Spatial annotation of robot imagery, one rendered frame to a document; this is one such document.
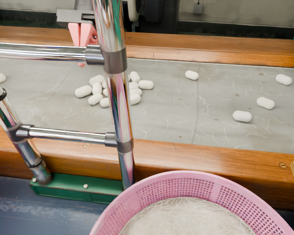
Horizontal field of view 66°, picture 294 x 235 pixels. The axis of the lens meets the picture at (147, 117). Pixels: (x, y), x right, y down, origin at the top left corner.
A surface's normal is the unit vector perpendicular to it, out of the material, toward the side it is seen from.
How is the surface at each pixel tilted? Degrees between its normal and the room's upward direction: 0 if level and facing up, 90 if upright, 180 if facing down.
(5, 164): 90
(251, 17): 89
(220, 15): 88
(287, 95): 0
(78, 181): 0
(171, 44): 0
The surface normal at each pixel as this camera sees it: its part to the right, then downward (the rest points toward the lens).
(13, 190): -0.01, -0.71
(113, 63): 0.02, 0.70
